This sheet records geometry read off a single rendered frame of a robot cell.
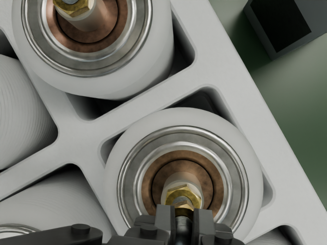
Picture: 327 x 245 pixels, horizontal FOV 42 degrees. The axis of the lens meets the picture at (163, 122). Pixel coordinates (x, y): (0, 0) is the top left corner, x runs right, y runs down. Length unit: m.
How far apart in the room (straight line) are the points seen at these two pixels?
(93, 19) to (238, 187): 0.12
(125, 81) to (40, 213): 0.09
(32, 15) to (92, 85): 0.05
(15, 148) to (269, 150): 0.18
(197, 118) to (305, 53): 0.29
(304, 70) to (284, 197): 0.22
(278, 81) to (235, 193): 0.28
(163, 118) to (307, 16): 0.15
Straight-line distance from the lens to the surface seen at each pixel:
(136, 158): 0.25
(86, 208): 0.31
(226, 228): 0.16
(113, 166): 0.25
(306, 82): 0.52
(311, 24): 0.35
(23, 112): 0.31
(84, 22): 0.23
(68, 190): 0.33
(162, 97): 0.32
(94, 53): 0.25
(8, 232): 0.27
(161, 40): 0.25
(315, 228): 0.34
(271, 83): 0.51
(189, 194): 0.21
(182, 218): 0.17
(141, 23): 0.25
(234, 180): 0.25
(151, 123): 0.25
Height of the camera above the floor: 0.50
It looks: 87 degrees down
